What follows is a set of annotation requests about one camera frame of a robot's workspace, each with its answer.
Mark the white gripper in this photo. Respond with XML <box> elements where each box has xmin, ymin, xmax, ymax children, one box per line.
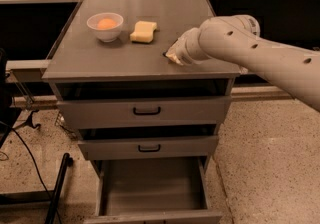
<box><xmin>165</xmin><ymin>28</ymin><xmax>210</xmax><ymax>66</ymax></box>

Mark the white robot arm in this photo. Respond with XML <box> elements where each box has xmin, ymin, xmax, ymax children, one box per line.
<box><xmin>165</xmin><ymin>15</ymin><xmax>320</xmax><ymax>111</ymax></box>

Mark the grey drawer cabinet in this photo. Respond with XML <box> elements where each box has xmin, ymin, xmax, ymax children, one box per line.
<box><xmin>42</xmin><ymin>0</ymin><xmax>242</xmax><ymax>224</ymax></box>

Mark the grey middle drawer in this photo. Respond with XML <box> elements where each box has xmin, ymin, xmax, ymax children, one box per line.
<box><xmin>78</xmin><ymin>124</ymin><xmax>218</xmax><ymax>160</ymax></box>

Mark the grey drawer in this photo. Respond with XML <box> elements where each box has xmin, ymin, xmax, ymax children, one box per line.
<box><xmin>78</xmin><ymin>124</ymin><xmax>218</xmax><ymax>160</ymax></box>
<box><xmin>58</xmin><ymin>79</ymin><xmax>231</xmax><ymax>129</ymax></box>
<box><xmin>84</xmin><ymin>157</ymin><xmax>222</xmax><ymax>224</ymax></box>

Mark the grey top drawer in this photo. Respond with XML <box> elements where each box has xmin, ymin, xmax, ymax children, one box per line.
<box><xmin>58</xmin><ymin>79</ymin><xmax>231</xmax><ymax>129</ymax></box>

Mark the grey bottom drawer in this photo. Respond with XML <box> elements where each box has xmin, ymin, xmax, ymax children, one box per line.
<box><xmin>84</xmin><ymin>157</ymin><xmax>222</xmax><ymax>224</ymax></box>

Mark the yellow sponge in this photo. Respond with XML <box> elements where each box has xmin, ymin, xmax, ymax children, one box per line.
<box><xmin>130</xmin><ymin>21</ymin><xmax>157</xmax><ymax>43</ymax></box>

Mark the white bowl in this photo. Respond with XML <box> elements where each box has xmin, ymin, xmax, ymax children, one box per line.
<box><xmin>87</xmin><ymin>13</ymin><xmax>124</xmax><ymax>42</ymax></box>

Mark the orange fruit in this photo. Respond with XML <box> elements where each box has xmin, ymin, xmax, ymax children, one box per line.
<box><xmin>97</xmin><ymin>18</ymin><xmax>117</xmax><ymax>30</ymax></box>

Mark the black pole stand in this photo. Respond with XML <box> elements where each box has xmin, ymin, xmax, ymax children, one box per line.
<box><xmin>45</xmin><ymin>153</ymin><xmax>72</xmax><ymax>224</ymax></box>

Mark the black top drawer handle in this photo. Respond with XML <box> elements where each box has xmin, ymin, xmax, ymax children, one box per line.
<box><xmin>132</xmin><ymin>107</ymin><xmax>161</xmax><ymax>116</ymax></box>

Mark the black drawer handle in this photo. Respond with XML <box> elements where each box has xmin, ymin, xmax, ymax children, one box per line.
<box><xmin>132</xmin><ymin>107</ymin><xmax>161</xmax><ymax>116</ymax></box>
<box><xmin>138</xmin><ymin>144</ymin><xmax>161</xmax><ymax>153</ymax></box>

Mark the black middle drawer handle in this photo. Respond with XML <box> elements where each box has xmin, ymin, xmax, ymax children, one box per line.
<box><xmin>138</xmin><ymin>144</ymin><xmax>161</xmax><ymax>153</ymax></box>

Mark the black cable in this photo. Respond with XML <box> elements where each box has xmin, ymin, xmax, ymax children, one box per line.
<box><xmin>0</xmin><ymin>120</ymin><xmax>63</xmax><ymax>224</ymax></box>

